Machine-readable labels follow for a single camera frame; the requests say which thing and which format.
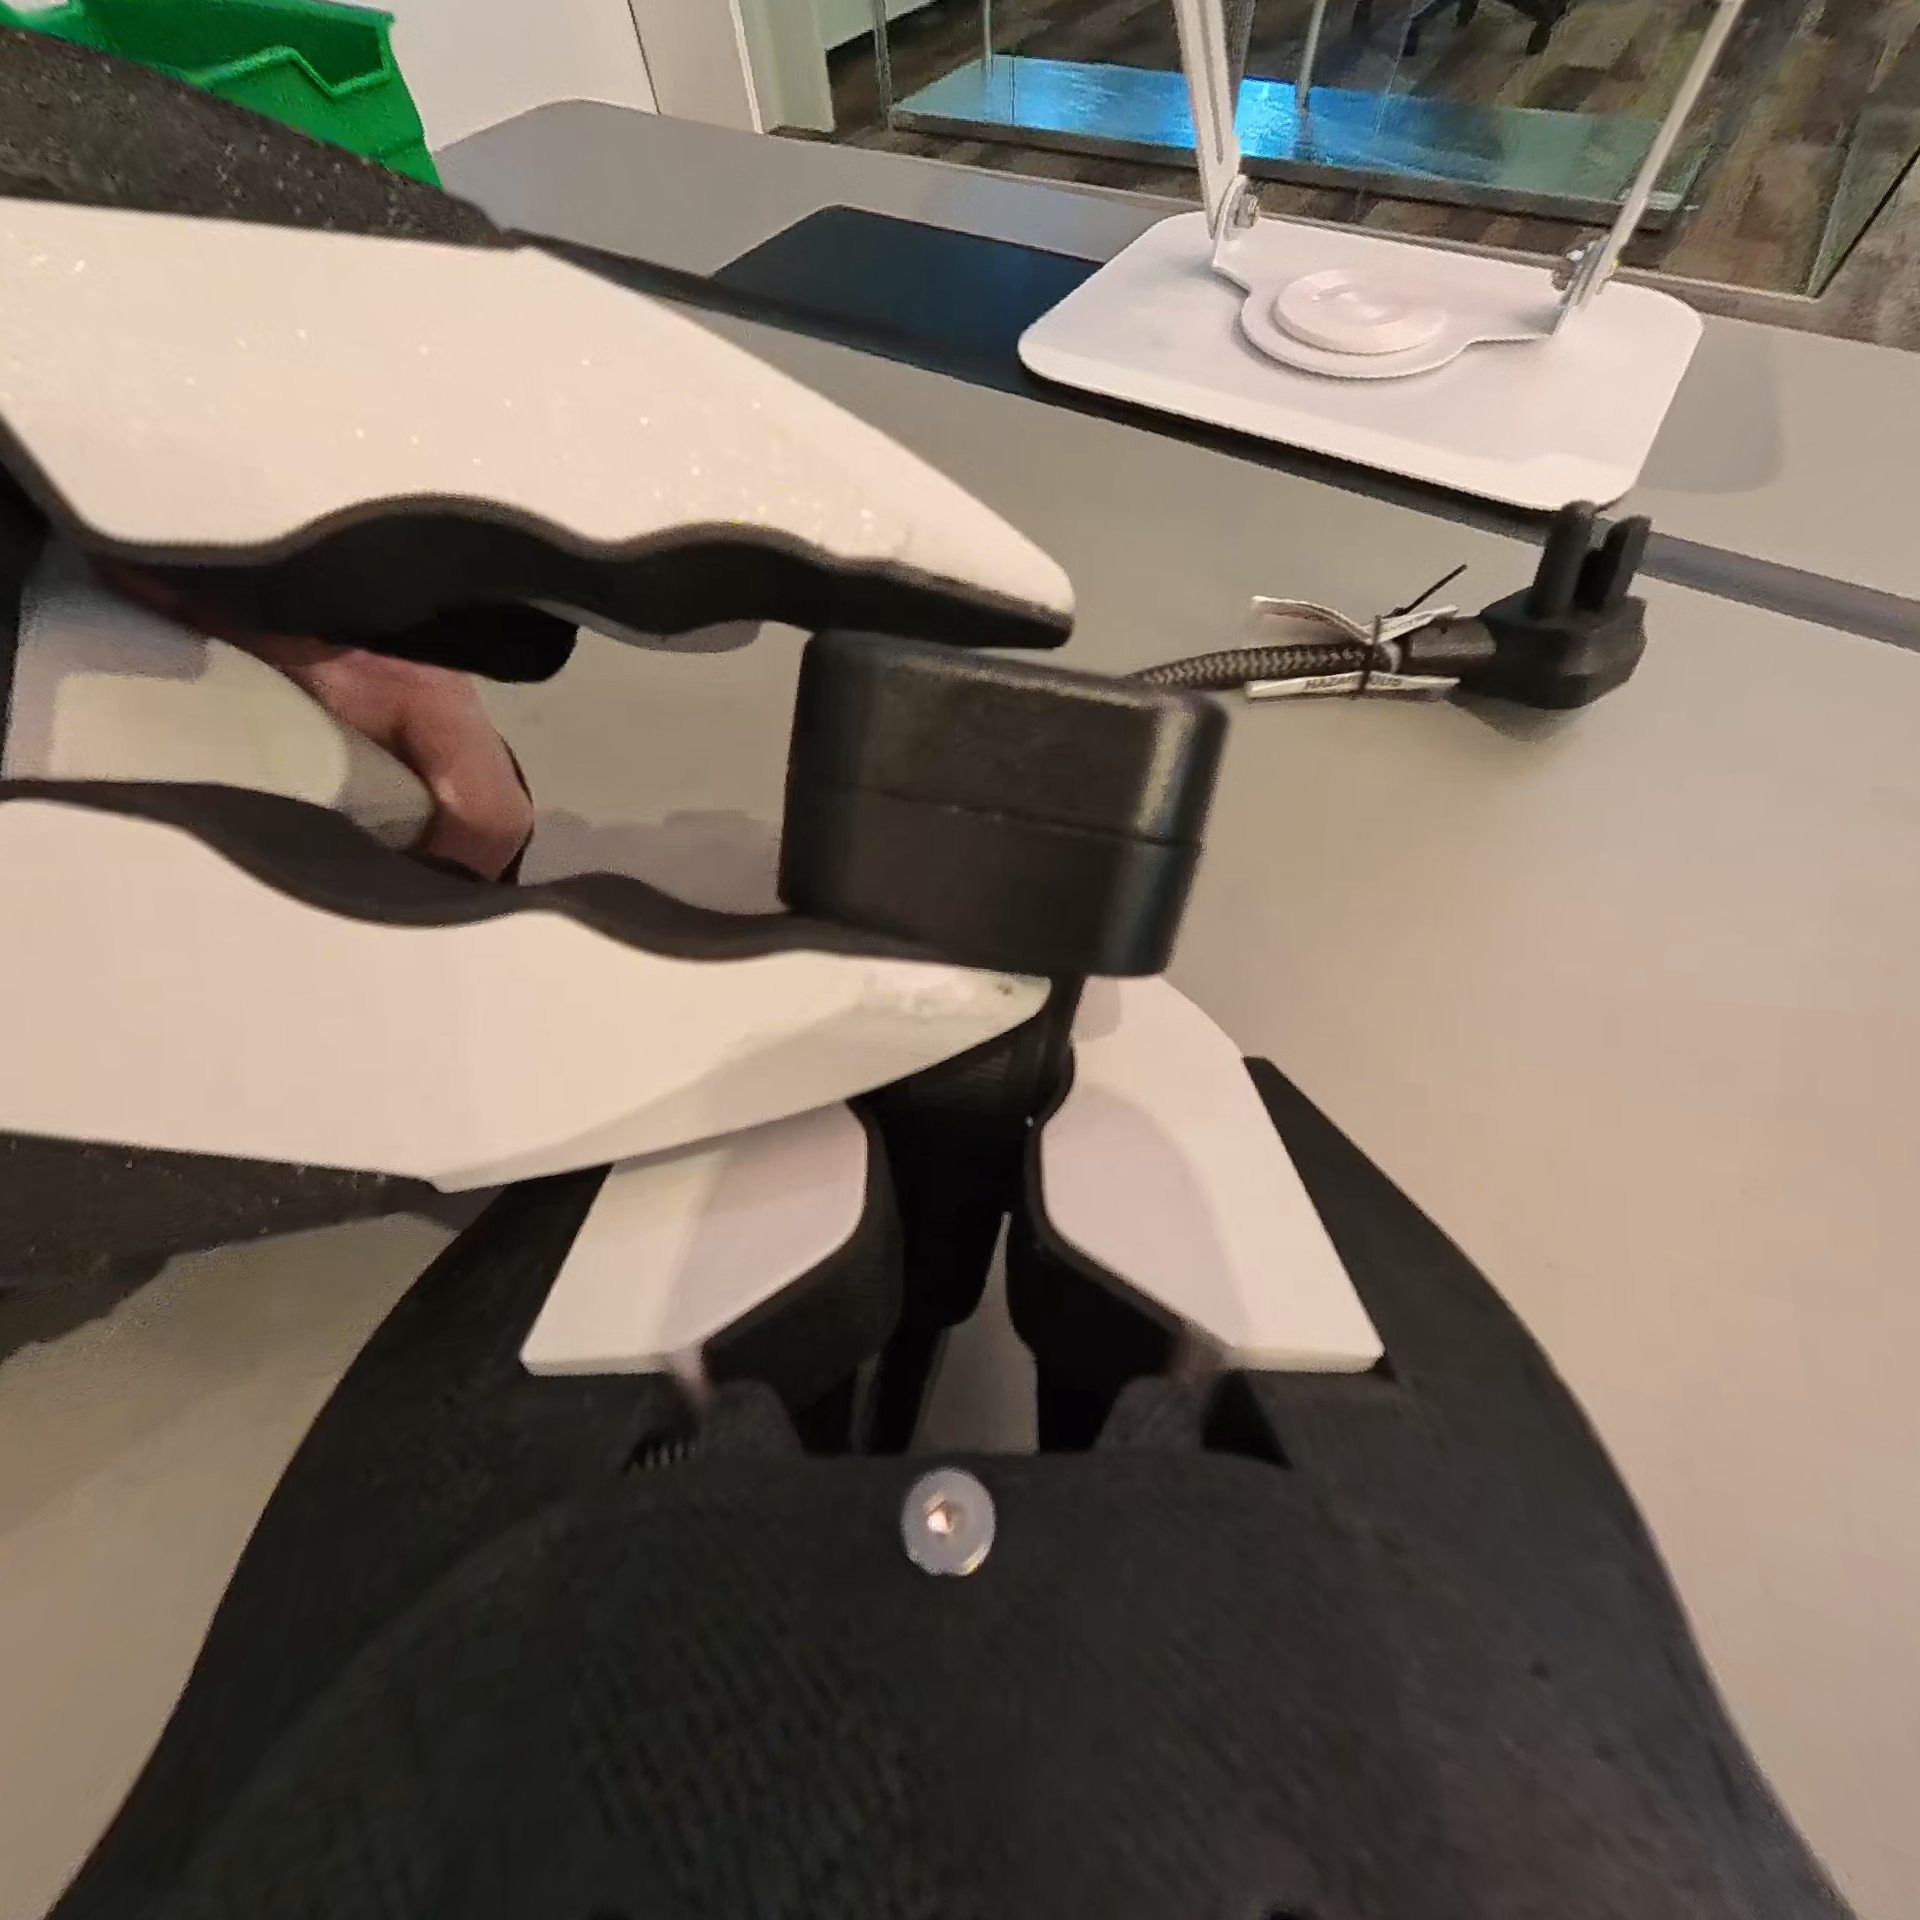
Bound person's left hand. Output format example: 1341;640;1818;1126
240;631;537;887

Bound black power strip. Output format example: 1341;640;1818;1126
778;631;1233;980

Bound green plastic bin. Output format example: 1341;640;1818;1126
0;0;446;191

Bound black power plug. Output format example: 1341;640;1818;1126
1478;503;1653;710

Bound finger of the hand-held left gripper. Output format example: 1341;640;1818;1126
0;195;1080;650
0;779;1058;1197

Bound black desk mat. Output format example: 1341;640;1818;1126
712;206;1107;366

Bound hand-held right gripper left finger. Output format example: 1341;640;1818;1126
517;1048;1003;1455

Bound glass partition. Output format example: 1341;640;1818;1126
737;0;1920;300

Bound white monitor stand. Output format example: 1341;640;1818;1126
1017;0;1754;512

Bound braided grey power cable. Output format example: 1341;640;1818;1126
1126;637;1503;706

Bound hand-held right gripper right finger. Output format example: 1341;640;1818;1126
997;982;1385;1455

